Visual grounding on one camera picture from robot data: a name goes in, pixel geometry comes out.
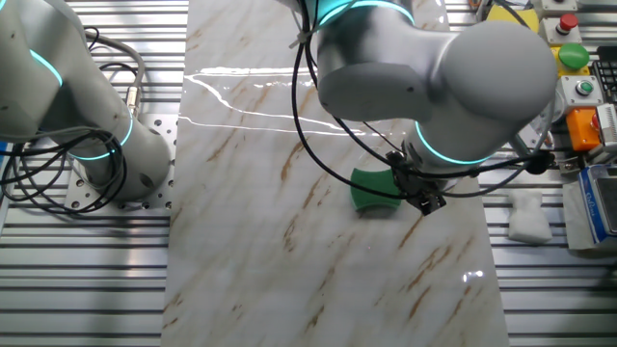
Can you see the marble pattern board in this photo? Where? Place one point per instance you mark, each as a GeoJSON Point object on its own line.
{"type": "Point", "coordinates": [289, 265]}

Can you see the green sponge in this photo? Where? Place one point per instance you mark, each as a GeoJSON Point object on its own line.
{"type": "Point", "coordinates": [371, 190]}

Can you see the grey box small green button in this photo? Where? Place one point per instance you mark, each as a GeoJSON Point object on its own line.
{"type": "Point", "coordinates": [584, 88]}

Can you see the black keyboard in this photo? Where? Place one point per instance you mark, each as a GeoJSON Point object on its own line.
{"type": "Point", "coordinates": [606, 72]}

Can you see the blue white digital scale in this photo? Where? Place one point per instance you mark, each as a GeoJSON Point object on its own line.
{"type": "Point", "coordinates": [600, 202]}

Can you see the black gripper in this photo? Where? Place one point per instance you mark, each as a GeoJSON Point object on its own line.
{"type": "Point", "coordinates": [417, 183]}

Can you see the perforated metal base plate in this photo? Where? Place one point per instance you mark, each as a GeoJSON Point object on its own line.
{"type": "Point", "coordinates": [159, 125]}

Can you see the yellow box green button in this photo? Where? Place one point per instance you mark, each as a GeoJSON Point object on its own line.
{"type": "Point", "coordinates": [573, 57]}

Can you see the plain grey switch box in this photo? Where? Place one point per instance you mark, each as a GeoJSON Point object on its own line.
{"type": "Point", "coordinates": [554, 6]}

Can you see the orange box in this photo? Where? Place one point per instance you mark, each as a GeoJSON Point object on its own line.
{"type": "Point", "coordinates": [581, 130]}

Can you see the small metal bracket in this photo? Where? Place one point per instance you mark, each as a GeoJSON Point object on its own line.
{"type": "Point", "coordinates": [569, 165]}

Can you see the white ribbed device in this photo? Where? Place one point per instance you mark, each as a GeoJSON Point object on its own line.
{"type": "Point", "coordinates": [607, 123]}

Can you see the white folded cloth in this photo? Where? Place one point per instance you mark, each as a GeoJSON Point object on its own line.
{"type": "Point", "coordinates": [528, 219]}

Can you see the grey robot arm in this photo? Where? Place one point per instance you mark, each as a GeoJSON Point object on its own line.
{"type": "Point", "coordinates": [496, 72]}

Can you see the grey box red button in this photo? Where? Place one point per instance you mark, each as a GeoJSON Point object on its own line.
{"type": "Point", "coordinates": [568, 21]}

